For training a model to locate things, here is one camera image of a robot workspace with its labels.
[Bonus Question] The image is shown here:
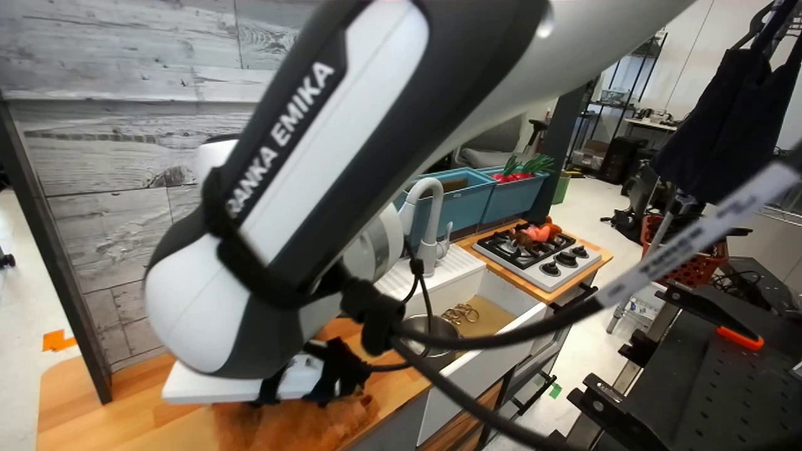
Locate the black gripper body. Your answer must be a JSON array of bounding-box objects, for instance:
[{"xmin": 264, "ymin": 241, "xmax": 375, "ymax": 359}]
[{"xmin": 256, "ymin": 338, "xmax": 370, "ymax": 406}]

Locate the orange plush toy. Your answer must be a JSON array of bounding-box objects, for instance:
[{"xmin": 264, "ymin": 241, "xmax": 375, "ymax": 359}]
[{"xmin": 521, "ymin": 223, "xmax": 562, "ymax": 244}]

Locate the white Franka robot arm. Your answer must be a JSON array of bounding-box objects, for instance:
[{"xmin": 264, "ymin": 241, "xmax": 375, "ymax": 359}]
[{"xmin": 142, "ymin": 0, "xmax": 695, "ymax": 404}]

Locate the toy gas stove top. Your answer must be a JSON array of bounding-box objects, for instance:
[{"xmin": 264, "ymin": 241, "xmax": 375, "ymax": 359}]
[{"xmin": 474, "ymin": 228, "xmax": 602, "ymax": 293}]

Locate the brown cardboard sink liner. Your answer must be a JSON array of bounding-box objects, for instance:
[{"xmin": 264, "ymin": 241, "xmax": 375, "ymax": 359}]
[{"xmin": 441, "ymin": 297, "xmax": 514, "ymax": 338}]

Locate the grey kitchen faucet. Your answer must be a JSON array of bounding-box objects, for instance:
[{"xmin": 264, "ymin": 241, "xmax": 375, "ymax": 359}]
[{"xmin": 399, "ymin": 178, "xmax": 449, "ymax": 277}]

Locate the teal storage bin left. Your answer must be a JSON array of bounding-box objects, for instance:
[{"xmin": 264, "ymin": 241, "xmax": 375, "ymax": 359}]
[{"xmin": 393, "ymin": 168, "xmax": 492, "ymax": 241}]

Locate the grey office chair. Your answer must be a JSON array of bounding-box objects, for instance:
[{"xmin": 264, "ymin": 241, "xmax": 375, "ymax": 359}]
[{"xmin": 458, "ymin": 115, "xmax": 523, "ymax": 168}]

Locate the red perforated crate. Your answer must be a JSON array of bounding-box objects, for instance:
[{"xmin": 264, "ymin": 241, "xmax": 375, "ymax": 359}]
[{"xmin": 640, "ymin": 214, "xmax": 730, "ymax": 287}]

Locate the black hanging bag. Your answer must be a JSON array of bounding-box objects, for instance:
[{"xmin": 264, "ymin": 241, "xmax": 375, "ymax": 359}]
[{"xmin": 655, "ymin": 0, "xmax": 802, "ymax": 203}]

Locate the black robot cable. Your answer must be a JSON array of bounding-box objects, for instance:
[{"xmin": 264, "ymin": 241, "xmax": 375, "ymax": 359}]
[{"xmin": 337, "ymin": 259, "xmax": 802, "ymax": 451}]

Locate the black perforated mount table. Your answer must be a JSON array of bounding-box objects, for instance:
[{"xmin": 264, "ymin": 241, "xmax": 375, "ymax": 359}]
[{"xmin": 568, "ymin": 259, "xmax": 802, "ymax": 451}]

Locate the wire storage shelf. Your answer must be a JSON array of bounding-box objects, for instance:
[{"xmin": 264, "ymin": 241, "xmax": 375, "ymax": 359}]
[{"xmin": 568, "ymin": 32, "xmax": 667, "ymax": 170}]

